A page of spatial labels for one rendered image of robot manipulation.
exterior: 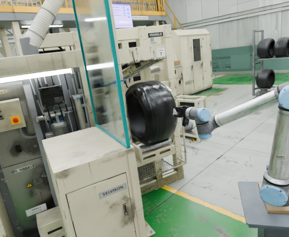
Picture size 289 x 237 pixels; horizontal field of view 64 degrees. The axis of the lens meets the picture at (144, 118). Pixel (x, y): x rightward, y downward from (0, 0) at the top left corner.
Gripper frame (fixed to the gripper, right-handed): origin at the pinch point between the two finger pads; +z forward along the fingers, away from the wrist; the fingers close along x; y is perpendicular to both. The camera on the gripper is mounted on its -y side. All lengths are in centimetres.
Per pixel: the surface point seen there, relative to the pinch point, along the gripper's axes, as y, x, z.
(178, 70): 36, -306, 404
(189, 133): -87, -160, 198
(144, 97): 16.9, 15.4, 16.2
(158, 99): 13.0, 6.0, 11.1
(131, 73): 39, 2, 64
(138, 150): -26.2, 27.5, 20.8
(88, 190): -15, 86, -46
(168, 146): -32.9, -3.3, 23.2
